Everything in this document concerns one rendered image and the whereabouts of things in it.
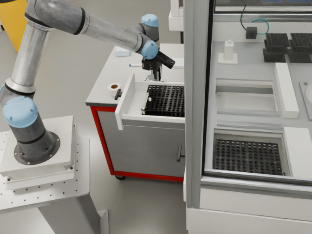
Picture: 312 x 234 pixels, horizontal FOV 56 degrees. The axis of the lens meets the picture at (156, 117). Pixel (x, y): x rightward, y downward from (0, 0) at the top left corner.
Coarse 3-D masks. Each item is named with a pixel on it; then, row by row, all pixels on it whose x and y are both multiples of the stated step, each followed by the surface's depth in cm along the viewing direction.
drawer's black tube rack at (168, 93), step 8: (152, 88) 138; (160, 88) 138; (168, 88) 137; (176, 88) 136; (152, 96) 134; (160, 96) 134; (168, 96) 133; (176, 96) 133; (152, 104) 130; (160, 104) 129; (168, 104) 129; (176, 104) 128; (184, 104) 128; (152, 112) 131; (160, 112) 130; (168, 112) 129; (176, 112) 125; (184, 112) 125
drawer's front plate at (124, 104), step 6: (132, 78) 141; (126, 84) 137; (132, 84) 142; (126, 90) 134; (132, 90) 143; (126, 96) 133; (132, 96) 143; (120, 102) 128; (126, 102) 134; (120, 108) 125; (126, 108) 134; (120, 114) 126; (120, 120) 126; (120, 126) 129
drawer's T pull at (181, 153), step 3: (180, 147) 109; (180, 150) 108; (183, 150) 108; (177, 153) 107; (180, 153) 107; (183, 153) 107; (177, 156) 106; (180, 156) 106; (183, 156) 107; (177, 159) 105
